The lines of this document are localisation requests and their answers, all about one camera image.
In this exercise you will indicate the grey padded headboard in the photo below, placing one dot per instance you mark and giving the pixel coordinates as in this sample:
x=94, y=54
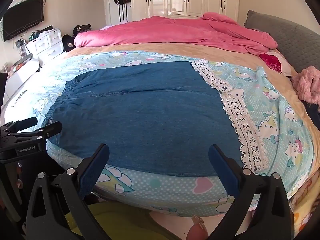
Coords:
x=282, y=32

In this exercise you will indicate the white drawer cabinet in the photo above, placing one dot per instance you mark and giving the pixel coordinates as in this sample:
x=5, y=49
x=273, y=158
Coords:
x=45, y=45

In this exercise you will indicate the person's right hand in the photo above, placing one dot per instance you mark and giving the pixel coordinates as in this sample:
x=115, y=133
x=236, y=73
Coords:
x=198, y=228

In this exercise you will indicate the cartoon cat printed blanket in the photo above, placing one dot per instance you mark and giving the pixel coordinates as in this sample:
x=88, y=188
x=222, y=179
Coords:
x=265, y=120

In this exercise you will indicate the beige bed sheet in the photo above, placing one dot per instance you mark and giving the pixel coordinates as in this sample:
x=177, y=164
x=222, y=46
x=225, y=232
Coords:
x=225, y=52

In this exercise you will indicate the person's yellow-green top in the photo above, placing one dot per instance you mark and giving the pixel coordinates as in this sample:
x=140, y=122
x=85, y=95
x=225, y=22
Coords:
x=120, y=222

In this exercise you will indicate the white dresser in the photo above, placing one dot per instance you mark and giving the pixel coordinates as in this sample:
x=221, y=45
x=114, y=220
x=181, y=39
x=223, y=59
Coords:
x=20, y=75

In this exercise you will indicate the black flat television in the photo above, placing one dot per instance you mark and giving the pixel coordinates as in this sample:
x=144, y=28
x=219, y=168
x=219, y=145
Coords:
x=23, y=18

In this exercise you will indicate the orange printed blanket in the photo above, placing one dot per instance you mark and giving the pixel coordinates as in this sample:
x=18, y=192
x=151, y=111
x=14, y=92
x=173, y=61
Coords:
x=302, y=205

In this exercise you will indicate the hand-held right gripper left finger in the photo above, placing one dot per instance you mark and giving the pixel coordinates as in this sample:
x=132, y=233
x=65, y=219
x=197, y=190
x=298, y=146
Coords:
x=93, y=170

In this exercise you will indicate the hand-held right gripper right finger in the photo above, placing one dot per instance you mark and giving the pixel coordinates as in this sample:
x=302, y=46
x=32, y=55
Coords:
x=223, y=170

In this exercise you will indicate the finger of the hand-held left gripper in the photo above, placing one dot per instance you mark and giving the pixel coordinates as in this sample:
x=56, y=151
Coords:
x=23, y=123
x=47, y=130

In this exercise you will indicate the red cushion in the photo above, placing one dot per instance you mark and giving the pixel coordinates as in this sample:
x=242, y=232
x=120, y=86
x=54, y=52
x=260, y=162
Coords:
x=271, y=61

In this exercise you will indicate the pink duvet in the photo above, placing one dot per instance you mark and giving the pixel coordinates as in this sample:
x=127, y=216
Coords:
x=175, y=32

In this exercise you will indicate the pink fluffy garment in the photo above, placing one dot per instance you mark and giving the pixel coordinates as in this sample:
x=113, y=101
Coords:
x=307, y=83

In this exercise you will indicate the dark cloth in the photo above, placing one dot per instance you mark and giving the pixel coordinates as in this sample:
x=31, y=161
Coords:
x=312, y=110

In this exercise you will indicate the blue denim skirt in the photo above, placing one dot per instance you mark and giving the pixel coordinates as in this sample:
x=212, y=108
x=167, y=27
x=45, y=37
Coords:
x=150, y=110

